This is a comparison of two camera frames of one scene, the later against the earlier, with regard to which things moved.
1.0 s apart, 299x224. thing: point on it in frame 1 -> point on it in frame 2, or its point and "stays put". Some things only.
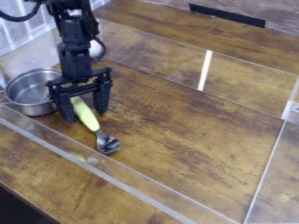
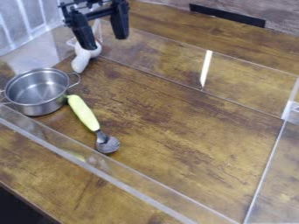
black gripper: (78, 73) -> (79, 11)
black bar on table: (229, 15) stays put
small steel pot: (27, 93) stays put
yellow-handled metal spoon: (107, 143) stays put
